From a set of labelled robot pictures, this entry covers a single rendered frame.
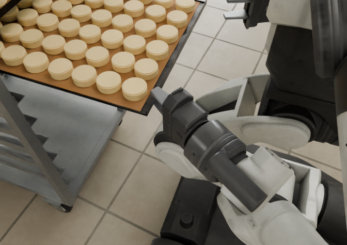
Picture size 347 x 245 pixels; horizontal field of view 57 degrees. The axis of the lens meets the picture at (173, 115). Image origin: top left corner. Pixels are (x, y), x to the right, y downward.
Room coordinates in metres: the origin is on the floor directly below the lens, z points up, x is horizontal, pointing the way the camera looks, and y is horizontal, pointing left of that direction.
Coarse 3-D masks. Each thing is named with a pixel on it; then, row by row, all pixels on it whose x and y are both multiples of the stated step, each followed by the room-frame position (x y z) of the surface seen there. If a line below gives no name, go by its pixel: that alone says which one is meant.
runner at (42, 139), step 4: (0, 124) 0.55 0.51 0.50; (4, 124) 0.55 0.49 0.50; (8, 124) 0.55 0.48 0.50; (0, 128) 0.52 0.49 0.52; (4, 128) 0.51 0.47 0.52; (8, 128) 0.53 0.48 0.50; (4, 132) 0.52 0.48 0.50; (8, 132) 0.51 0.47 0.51; (12, 132) 0.51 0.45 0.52; (16, 136) 0.50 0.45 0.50; (40, 136) 0.51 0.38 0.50; (44, 136) 0.51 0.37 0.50; (40, 140) 0.48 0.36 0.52; (44, 140) 0.49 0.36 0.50
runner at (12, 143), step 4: (0, 136) 0.57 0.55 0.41; (4, 136) 0.57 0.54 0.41; (0, 140) 0.54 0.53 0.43; (4, 140) 0.53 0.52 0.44; (8, 140) 0.55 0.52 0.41; (12, 140) 0.55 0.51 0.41; (16, 140) 0.55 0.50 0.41; (4, 144) 0.53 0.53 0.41; (8, 144) 0.53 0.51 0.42; (12, 144) 0.52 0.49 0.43; (16, 144) 0.52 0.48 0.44; (20, 144) 0.53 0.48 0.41; (16, 148) 0.52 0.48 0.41; (20, 148) 0.51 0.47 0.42; (24, 148) 0.50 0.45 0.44; (48, 152) 0.51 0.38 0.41; (52, 152) 0.51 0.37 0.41; (52, 156) 0.49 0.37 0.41; (52, 160) 0.48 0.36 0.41
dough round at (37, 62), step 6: (30, 54) 0.52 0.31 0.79; (36, 54) 0.52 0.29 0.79; (42, 54) 0.52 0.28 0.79; (24, 60) 0.50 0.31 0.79; (30, 60) 0.50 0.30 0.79; (36, 60) 0.50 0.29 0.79; (42, 60) 0.50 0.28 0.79; (48, 60) 0.51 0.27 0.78; (30, 66) 0.48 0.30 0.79; (36, 66) 0.48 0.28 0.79; (42, 66) 0.49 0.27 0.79; (30, 72) 0.48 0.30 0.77; (36, 72) 0.48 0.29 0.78
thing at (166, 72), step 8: (200, 8) 0.72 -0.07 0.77; (192, 24) 0.65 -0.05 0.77; (184, 32) 0.62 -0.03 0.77; (184, 40) 0.58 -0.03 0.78; (176, 48) 0.56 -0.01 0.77; (176, 56) 0.52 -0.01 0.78; (168, 64) 0.51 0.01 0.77; (8, 72) 0.49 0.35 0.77; (168, 72) 0.48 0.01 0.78; (32, 80) 0.46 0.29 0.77; (160, 80) 0.46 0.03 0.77; (56, 88) 0.44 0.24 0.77; (88, 96) 0.42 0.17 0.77; (152, 96) 0.42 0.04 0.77; (112, 104) 0.40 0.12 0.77; (144, 104) 0.40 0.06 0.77; (152, 104) 0.40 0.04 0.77; (136, 112) 0.38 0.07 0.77; (144, 112) 0.38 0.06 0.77
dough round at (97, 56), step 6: (90, 48) 0.54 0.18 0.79; (96, 48) 0.54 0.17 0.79; (102, 48) 0.54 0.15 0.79; (90, 54) 0.52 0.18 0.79; (96, 54) 0.52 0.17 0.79; (102, 54) 0.52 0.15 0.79; (108, 54) 0.53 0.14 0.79; (90, 60) 0.50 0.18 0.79; (96, 60) 0.50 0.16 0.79; (102, 60) 0.50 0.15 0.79; (108, 60) 0.52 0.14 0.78; (96, 66) 0.50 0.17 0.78; (102, 66) 0.51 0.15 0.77
